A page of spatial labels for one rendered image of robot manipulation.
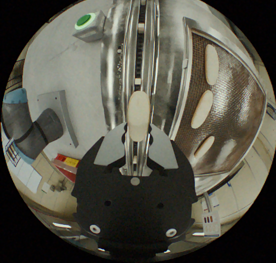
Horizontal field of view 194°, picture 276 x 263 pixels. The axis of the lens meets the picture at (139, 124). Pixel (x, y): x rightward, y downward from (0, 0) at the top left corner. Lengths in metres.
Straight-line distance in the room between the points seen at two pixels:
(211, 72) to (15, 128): 0.50
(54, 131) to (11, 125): 0.20
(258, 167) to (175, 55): 3.52
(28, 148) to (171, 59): 0.51
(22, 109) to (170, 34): 0.46
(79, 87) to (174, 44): 0.31
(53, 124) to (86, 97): 0.18
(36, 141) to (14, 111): 0.14
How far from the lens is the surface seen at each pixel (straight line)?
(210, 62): 0.21
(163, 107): 0.25
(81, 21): 0.26
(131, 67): 0.21
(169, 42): 0.27
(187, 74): 0.18
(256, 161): 3.53
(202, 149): 0.29
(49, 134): 0.39
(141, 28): 0.23
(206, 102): 0.21
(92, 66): 0.27
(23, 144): 0.36
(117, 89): 0.20
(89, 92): 0.28
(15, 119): 0.32
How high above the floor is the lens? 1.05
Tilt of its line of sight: 60 degrees down
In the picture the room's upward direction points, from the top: 179 degrees counter-clockwise
